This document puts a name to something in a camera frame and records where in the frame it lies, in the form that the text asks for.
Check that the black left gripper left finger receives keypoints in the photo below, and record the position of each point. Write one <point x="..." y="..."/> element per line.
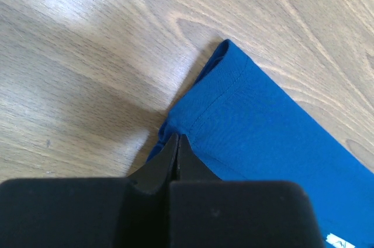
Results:
<point x="151" y="177"/>

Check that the blue Mickey print t-shirt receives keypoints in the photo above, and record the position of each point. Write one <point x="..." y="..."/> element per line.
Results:
<point x="243" y="126"/>

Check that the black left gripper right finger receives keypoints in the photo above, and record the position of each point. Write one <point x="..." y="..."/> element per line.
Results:
<point x="190" y="167"/>

